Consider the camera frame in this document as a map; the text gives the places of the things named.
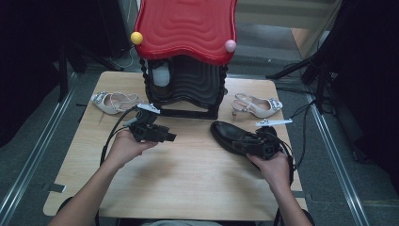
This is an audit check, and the metal floor rail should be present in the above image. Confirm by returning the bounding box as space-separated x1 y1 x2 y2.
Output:
305 93 371 226
0 72 79 220

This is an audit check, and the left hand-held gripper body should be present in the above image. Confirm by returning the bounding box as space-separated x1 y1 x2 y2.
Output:
123 103 162 144

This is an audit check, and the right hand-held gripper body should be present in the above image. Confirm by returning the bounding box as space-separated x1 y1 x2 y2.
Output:
241 118 294 160

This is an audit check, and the black tripod stand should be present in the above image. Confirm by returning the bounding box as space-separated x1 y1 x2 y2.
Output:
264 46 333 114

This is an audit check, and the pink ball knob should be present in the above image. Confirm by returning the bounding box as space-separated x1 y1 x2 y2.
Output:
224 39 237 54

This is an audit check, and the person's right hand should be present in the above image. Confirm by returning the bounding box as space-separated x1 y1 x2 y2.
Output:
246 150 291 190

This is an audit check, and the black leather shoe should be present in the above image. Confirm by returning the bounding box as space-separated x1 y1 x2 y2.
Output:
209 121 283 158
148 59 173 99

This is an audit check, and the black floor cable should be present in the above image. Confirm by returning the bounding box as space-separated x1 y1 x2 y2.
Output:
295 105 310 169
288 99 316 121

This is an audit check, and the beige high-heel sandal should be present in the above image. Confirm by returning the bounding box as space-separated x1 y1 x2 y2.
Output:
89 90 145 116
231 92 284 120

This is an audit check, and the black curtain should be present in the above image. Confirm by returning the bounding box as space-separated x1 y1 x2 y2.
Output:
300 0 399 189
0 0 133 149

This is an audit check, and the person's left hand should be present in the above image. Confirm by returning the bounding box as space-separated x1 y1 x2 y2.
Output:
104 129 158 170

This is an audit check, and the white floor cable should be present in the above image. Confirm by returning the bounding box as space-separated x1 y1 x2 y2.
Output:
109 46 135 70

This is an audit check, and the grey tape strip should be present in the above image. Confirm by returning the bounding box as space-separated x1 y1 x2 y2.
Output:
46 183 68 194
293 190 313 202

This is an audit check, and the yellow ball knob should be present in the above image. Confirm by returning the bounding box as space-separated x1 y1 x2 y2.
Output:
130 31 144 45

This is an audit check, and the red and black shoe rack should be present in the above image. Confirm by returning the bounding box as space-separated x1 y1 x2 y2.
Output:
130 0 238 121

